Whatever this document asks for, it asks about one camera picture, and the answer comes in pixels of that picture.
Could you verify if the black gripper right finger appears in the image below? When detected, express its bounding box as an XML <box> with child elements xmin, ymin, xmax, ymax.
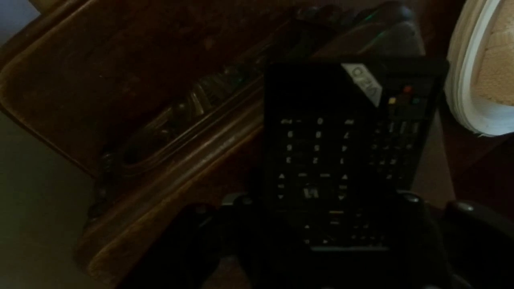
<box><xmin>391</xmin><ymin>193</ymin><xmax>514</xmax><ymax>289</ymax></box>

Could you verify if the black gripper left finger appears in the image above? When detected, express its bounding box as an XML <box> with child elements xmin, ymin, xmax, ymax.
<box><xmin>115</xmin><ymin>196</ymin><xmax>266</xmax><ymax>289</ymax></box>

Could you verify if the black remote control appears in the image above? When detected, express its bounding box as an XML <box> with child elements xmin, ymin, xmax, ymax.
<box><xmin>367</xmin><ymin>58</ymin><xmax>448</xmax><ymax>190</ymax></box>
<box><xmin>263</xmin><ymin>63</ymin><xmax>387</xmax><ymax>251</ymax></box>

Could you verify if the white plate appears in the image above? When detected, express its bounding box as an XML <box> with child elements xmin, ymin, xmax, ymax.
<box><xmin>444</xmin><ymin>0</ymin><xmax>514</xmax><ymax>137</ymax></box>

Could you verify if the dark wooden side table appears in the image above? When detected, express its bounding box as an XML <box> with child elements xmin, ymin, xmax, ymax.
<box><xmin>0</xmin><ymin>0</ymin><xmax>514</xmax><ymax>289</ymax></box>

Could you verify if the beige knitted cloth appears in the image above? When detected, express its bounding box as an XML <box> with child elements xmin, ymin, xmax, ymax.
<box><xmin>477</xmin><ymin>3</ymin><xmax>514</xmax><ymax>106</ymax></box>

